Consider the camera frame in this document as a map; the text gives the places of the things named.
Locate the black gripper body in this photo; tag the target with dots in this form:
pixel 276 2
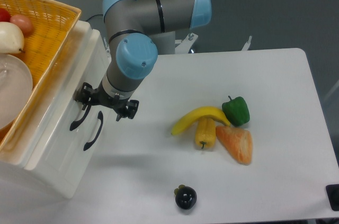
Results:
pixel 103 99

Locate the black corner object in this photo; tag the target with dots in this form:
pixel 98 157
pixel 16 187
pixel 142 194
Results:
pixel 332 191

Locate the orange woven basket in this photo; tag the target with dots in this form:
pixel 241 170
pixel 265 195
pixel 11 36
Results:
pixel 52 21

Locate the yellow bell pepper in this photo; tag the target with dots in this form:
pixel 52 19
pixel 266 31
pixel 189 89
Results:
pixel 205 134

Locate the dark purple mangosteen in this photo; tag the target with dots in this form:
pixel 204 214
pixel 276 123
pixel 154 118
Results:
pixel 185 197

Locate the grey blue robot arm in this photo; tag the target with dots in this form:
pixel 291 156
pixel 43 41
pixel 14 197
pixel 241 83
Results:
pixel 130 24

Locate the white plate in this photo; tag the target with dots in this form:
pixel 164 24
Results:
pixel 16 88

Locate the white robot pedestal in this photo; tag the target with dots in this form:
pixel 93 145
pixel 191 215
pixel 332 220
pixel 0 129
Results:
pixel 165 42

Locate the yellow banana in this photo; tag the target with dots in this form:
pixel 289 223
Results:
pixel 193 116

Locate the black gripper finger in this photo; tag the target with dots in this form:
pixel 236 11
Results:
pixel 85 95
pixel 126 109

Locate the white metal base frame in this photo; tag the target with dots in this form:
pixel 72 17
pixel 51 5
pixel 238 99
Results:
pixel 185 45

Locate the white pear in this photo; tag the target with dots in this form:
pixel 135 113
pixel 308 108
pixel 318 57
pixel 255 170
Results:
pixel 12 38

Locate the green bell pepper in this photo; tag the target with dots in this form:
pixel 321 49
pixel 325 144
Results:
pixel 236 111

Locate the red tomato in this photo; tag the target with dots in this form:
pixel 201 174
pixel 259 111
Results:
pixel 4 15

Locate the white drawer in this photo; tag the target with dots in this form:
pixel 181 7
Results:
pixel 90 67
pixel 87 144

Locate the white drawer cabinet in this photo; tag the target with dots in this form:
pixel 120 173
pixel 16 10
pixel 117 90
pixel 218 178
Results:
pixel 16 154

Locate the orange bread slice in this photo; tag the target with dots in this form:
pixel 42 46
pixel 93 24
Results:
pixel 238 142

